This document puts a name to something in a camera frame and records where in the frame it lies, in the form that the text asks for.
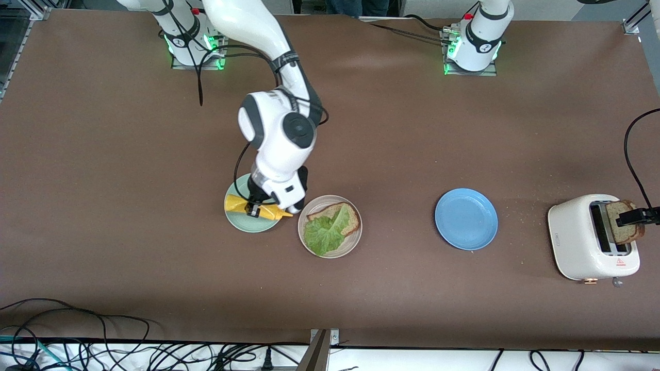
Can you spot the aluminium corner bracket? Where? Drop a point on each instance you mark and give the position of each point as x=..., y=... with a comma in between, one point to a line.
x=630, y=27

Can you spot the person in blue jeans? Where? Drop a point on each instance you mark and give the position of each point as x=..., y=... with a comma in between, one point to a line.
x=358, y=6

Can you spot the brown bread slice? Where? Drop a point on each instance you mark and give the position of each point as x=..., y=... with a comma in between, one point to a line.
x=626, y=236
x=350, y=219

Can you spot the green lettuce leaf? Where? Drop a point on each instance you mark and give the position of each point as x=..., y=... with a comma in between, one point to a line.
x=322, y=234

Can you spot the white toaster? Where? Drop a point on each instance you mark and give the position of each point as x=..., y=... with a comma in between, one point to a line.
x=572, y=242

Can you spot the black power plug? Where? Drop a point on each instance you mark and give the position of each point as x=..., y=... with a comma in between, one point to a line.
x=267, y=360

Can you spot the aluminium frame post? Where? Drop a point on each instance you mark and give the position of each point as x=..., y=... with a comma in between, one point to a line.
x=317, y=355

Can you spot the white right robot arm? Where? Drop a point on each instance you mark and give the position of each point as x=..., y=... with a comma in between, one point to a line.
x=278, y=134

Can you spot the beige plate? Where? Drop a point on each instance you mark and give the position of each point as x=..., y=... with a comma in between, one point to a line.
x=311, y=207

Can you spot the blue plate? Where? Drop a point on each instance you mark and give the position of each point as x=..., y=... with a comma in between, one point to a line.
x=466, y=219

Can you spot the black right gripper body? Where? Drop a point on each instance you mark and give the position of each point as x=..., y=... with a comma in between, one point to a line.
x=256, y=192

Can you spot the yellow mustard squeeze bottle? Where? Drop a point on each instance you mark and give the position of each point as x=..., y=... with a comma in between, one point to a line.
x=234, y=203

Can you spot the mint green plate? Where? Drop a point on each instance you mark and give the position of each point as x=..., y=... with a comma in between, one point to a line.
x=247, y=226

